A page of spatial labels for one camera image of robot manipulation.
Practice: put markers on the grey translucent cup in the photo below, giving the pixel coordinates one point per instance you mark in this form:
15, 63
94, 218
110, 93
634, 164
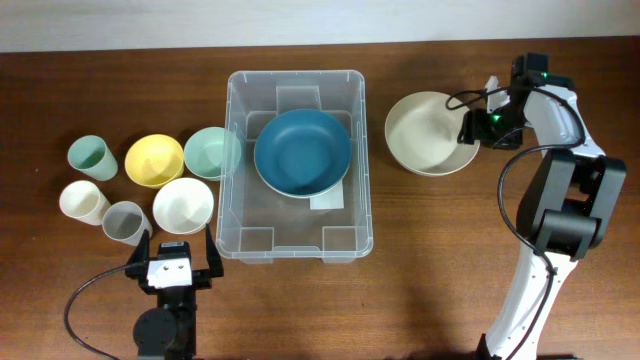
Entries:
125, 222

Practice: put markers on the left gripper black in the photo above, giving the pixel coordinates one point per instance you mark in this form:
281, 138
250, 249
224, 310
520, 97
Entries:
203, 279

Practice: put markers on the green cup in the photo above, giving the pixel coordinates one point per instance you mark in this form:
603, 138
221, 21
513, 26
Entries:
91, 156

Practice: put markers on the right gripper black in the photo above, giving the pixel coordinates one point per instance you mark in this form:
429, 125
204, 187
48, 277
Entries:
472, 127

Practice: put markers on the white bowl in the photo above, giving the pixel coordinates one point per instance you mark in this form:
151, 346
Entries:
183, 206

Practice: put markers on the yellow bowl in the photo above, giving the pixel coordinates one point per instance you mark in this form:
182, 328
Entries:
154, 160

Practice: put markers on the white cup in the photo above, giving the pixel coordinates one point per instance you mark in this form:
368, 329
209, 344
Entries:
83, 201

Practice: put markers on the green bowl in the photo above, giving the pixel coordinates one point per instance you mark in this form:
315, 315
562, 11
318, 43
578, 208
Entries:
212, 152

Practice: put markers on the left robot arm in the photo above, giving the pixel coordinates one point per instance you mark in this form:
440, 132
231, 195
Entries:
168, 331

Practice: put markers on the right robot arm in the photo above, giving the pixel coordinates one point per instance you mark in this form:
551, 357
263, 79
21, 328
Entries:
566, 208

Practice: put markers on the clear plastic storage container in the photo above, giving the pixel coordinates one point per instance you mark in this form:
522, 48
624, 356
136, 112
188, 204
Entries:
255, 224

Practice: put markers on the white label in container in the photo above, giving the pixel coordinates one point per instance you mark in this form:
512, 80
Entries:
332, 199

